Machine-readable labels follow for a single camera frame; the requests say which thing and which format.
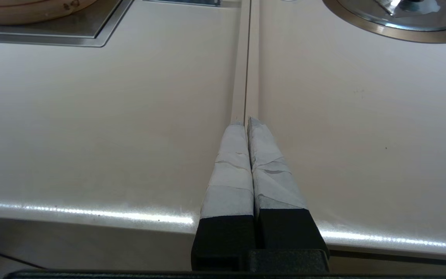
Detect tall bamboo steamer stack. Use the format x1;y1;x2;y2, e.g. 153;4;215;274
0;0;99;26

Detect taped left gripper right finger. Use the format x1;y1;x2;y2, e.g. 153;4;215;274
247;117;330;251

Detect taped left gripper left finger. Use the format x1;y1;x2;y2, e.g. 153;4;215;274
191;121;255;272

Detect recessed steel tray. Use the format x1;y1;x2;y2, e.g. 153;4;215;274
0;0;134;48

